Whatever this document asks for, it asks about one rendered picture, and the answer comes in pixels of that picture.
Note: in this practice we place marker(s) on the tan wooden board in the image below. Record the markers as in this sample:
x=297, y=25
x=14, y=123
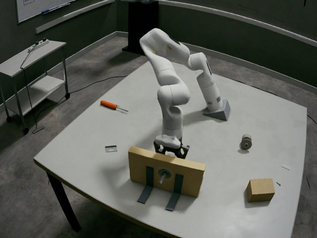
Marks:
x=192, y=172

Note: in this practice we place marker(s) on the orange-handled screwdriver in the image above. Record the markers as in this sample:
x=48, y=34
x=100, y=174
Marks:
x=111, y=105

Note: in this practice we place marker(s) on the brown cardboard box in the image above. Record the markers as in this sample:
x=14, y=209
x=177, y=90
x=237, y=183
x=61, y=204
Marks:
x=260, y=190

